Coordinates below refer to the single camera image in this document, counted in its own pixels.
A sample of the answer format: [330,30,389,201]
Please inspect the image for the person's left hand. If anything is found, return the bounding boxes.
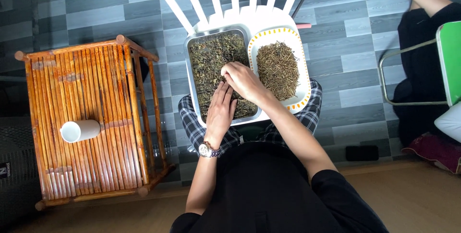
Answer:
[205,81,238,151]

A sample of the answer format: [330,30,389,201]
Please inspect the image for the black speaker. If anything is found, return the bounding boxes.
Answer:
[0,116,43,231]

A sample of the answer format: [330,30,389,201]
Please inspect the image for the silver wristwatch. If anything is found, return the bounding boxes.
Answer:
[198,141,221,158]

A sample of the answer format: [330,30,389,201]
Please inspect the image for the black phone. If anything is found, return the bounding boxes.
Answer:
[345,145,379,162]

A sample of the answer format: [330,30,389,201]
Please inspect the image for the green metal-framed chair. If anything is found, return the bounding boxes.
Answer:
[378,21,461,108]

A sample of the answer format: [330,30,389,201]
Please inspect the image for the white plastic chair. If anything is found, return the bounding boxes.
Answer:
[147,0,309,128]

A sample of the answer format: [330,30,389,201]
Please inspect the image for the dried green tea leaves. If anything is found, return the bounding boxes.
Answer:
[189,33,257,121]

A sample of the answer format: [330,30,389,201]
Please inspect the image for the white pillow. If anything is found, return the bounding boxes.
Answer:
[434,102,461,143]

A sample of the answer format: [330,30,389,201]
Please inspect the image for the white plate with orange rim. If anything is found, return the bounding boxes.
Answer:
[247,27,312,114]

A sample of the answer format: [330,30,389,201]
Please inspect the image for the bamboo side table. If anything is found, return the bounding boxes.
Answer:
[14,34,176,211]

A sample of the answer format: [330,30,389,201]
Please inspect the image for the person's right hand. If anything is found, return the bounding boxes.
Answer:
[220,61,271,106]

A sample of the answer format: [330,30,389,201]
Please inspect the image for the steel rectangular tray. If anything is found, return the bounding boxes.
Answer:
[184,27,263,128]

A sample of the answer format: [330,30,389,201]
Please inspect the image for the white cup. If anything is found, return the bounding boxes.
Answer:
[60,119,101,143]

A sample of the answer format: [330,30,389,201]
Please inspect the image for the dried brown stems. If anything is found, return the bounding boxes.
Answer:
[256,41,300,101]

